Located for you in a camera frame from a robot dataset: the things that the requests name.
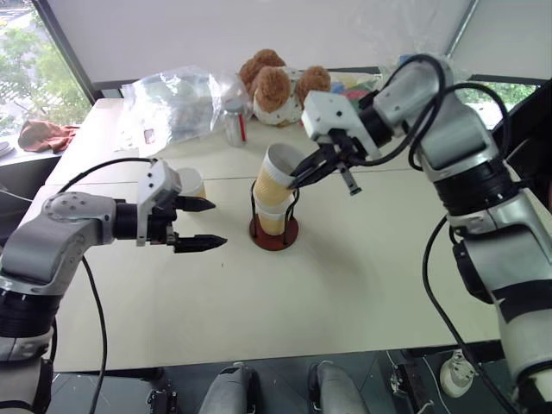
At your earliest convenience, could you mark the red crumpled cloth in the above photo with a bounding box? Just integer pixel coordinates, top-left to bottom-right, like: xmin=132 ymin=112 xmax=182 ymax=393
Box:
xmin=17 ymin=119 xmax=79 ymax=154

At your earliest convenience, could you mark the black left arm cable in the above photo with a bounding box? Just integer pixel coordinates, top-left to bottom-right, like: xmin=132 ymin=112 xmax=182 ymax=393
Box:
xmin=57 ymin=157 xmax=159 ymax=195
xmin=80 ymin=254 xmax=109 ymax=414

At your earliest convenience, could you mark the colourful toy pile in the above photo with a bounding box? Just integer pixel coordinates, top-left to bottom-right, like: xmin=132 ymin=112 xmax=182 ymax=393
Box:
xmin=329 ymin=72 xmax=386 ymax=104

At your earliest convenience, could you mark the brown white plush toy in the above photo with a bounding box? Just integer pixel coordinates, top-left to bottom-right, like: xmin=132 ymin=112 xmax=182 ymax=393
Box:
xmin=237 ymin=48 xmax=333 ymax=129

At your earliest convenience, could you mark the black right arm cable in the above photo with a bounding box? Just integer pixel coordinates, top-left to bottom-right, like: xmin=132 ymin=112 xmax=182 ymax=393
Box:
xmin=344 ymin=53 xmax=512 ymax=174
xmin=422 ymin=213 xmax=525 ymax=414

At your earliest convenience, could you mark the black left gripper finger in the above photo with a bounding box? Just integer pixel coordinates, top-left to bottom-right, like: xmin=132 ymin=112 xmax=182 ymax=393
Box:
xmin=177 ymin=196 xmax=217 ymax=213
xmin=173 ymin=234 xmax=229 ymax=254

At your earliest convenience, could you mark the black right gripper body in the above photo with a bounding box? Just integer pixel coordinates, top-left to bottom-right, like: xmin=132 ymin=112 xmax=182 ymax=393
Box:
xmin=326 ymin=128 xmax=368 ymax=198

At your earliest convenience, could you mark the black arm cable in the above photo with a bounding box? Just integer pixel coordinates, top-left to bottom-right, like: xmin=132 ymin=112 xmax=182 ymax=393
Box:
xmin=57 ymin=157 xmax=159 ymax=195
xmin=344 ymin=53 xmax=512 ymax=174
xmin=80 ymin=254 xmax=109 ymax=414
xmin=422 ymin=213 xmax=525 ymax=414

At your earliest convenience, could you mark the wire cup holder red base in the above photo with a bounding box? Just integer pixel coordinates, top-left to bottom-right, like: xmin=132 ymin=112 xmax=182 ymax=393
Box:
xmin=248 ymin=179 xmax=301 ymax=253

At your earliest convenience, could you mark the white round floor device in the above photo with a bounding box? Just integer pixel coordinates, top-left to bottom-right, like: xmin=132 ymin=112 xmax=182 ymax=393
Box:
xmin=438 ymin=349 xmax=479 ymax=398

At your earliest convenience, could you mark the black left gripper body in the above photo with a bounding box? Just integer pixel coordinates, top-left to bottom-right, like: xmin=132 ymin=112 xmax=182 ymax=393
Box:
xmin=145 ymin=194 xmax=181 ymax=254

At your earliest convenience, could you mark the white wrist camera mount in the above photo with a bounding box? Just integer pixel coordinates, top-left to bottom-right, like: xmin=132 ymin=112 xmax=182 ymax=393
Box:
xmin=136 ymin=158 xmax=184 ymax=248
xmin=300 ymin=90 xmax=383 ymax=160

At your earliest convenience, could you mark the black power strip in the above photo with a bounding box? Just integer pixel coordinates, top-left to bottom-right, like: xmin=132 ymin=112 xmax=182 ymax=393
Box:
xmin=390 ymin=361 xmax=435 ymax=414

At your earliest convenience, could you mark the clear plastic bag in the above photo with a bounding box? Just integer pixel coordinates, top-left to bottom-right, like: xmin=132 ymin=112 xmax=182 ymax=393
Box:
xmin=115 ymin=64 xmax=256 ymax=152

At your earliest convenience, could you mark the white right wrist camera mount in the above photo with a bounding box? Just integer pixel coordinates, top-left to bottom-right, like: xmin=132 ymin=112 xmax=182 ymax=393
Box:
xmin=300 ymin=90 xmax=383 ymax=160

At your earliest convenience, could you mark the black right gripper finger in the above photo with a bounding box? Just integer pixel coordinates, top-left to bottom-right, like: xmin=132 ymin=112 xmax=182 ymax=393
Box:
xmin=289 ymin=145 xmax=332 ymax=180
xmin=291 ymin=160 xmax=346 ymax=191

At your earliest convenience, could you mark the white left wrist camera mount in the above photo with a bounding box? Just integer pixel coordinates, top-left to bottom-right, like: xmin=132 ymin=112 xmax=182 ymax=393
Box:
xmin=136 ymin=158 xmax=184 ymax=248

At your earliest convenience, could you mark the yellow white paper cup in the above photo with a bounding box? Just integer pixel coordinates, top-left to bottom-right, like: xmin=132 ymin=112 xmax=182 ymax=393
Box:
xmin=256 ymin=201 xmax=289 ymax=236
xmin=253 ymin=143 xmax=305 ymax=213
xmin=175 ymin=167 xmax=207 ymax=200

